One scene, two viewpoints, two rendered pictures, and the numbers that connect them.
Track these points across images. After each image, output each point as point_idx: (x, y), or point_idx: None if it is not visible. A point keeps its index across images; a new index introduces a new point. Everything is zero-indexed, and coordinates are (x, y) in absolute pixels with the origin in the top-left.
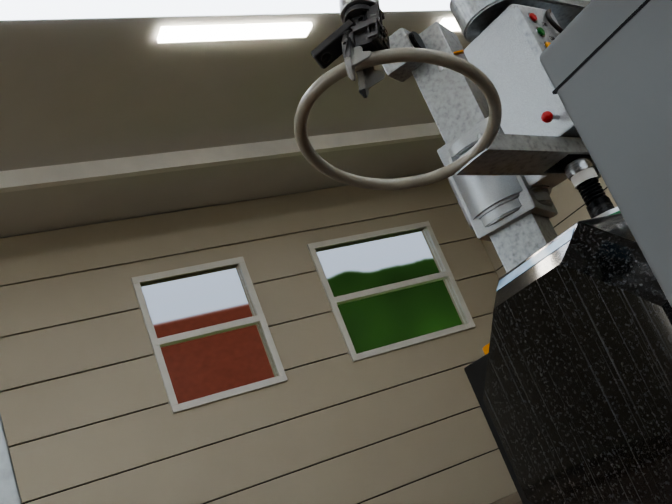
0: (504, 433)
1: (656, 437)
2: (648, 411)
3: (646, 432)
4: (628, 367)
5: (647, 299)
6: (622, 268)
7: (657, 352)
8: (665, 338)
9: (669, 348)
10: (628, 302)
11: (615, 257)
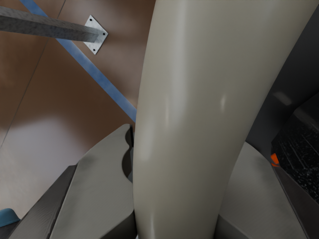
0: None
1: (304, 123)
2: (305, 128)
3: (309, 121)
4: (312, 137)
5: (289, 169)
6: (317, 183)
7: (291, 151)
8: (285, 158)
9: (284, 155)
10: (302, 163)
11: None
